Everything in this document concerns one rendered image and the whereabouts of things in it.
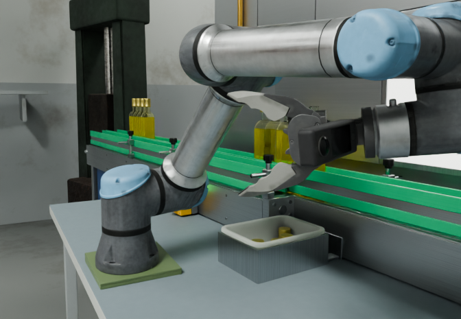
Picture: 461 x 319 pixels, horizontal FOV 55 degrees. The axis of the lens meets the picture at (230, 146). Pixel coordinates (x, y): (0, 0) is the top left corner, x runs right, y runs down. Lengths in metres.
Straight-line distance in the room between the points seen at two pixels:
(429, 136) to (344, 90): 0.80
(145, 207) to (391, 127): 0.63
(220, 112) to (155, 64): 3.87
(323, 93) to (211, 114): 0.60
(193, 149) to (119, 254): 0.29
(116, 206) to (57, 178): 3.58
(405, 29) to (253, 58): 0.23
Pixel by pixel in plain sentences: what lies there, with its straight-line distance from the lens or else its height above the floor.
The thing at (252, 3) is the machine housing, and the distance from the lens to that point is 1.84.
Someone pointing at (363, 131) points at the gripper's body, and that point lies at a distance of 0.63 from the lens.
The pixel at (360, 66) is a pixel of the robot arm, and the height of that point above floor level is 1.20.
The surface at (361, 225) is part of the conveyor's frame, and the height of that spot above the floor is 0.86.
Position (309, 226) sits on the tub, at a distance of 1.19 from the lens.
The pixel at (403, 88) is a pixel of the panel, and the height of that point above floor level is 1.19.
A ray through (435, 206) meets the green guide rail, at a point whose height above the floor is 0.94.
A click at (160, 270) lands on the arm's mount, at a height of 0.77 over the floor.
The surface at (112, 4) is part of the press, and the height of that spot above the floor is 1.86.
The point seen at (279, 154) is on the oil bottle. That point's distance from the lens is 1.40.
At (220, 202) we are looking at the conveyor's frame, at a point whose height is 0.82.
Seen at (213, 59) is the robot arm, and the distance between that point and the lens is 0.72.
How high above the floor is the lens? 1.17
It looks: 6 degrees down
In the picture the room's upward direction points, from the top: straight up
